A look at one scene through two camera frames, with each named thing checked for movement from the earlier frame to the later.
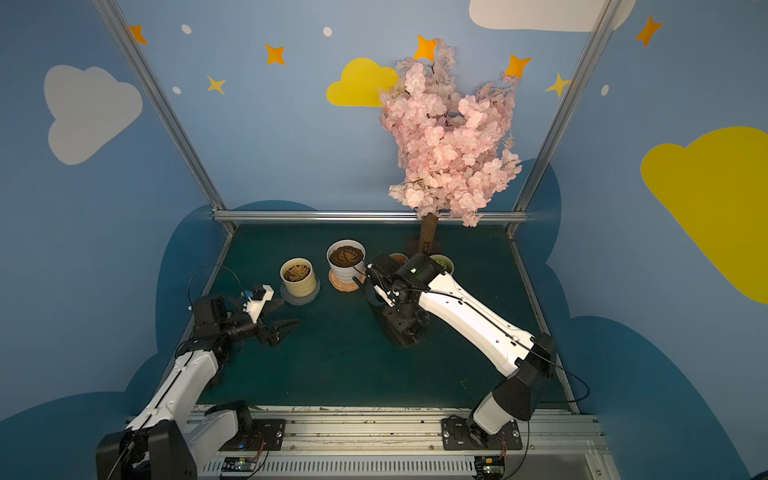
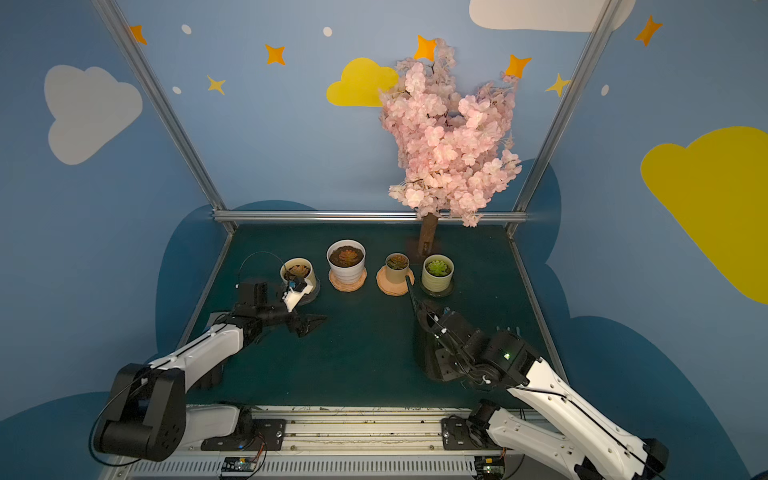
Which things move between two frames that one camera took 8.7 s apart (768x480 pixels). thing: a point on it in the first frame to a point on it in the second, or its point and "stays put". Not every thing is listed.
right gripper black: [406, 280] to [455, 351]
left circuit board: [238, 464] stays put
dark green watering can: [405, 322] to [444, 346]
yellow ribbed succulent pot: [298, 277] stays put
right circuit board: [490, 467] stays put
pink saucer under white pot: [346, 287] stays put
